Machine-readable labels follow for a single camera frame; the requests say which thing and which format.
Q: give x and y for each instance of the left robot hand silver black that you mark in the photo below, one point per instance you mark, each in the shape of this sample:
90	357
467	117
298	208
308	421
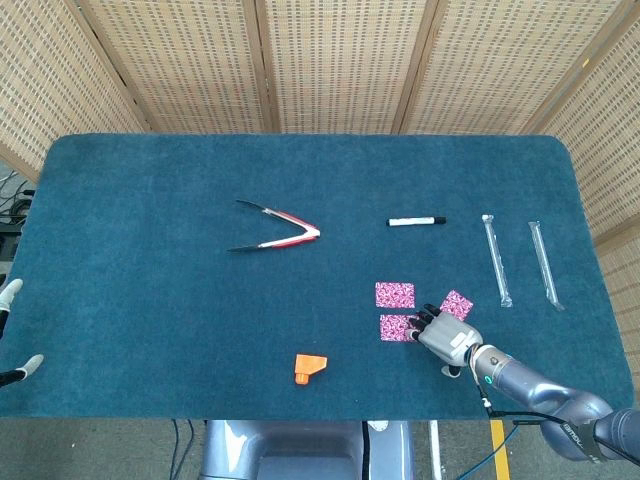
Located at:
12	292

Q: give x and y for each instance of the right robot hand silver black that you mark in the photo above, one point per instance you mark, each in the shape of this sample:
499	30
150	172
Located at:
450	337

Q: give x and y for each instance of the pink patterned card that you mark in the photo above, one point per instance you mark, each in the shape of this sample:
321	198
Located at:
457	302
392	327
395	295

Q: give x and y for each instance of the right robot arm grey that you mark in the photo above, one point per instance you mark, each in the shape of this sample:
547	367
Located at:
530	390

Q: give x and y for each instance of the black power strip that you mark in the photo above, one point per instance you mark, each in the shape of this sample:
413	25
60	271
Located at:
7	240

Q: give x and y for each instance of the clear wrapped straw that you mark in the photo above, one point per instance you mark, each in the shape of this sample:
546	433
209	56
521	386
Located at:
496	260
544	260

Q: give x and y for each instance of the black bar under table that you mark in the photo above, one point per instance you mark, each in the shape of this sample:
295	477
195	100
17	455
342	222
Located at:
525	422

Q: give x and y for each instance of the white marker black cap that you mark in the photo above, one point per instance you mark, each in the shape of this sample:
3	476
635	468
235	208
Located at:
415	221

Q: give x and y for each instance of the yellow floor tape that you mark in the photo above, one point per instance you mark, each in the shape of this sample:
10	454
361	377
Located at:
500	450

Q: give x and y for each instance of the teal carpet table cover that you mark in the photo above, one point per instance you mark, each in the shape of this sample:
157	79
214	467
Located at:
150	300

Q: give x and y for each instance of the orange plastic block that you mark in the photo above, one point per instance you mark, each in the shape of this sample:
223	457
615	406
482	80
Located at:
310	364

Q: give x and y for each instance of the grey robot torso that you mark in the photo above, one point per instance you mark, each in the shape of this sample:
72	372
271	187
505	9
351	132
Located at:
300	450

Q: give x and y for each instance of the woven bamboo screen panel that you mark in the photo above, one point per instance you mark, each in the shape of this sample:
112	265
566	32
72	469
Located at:
40	90
345	65
500	65
610	150
185	65

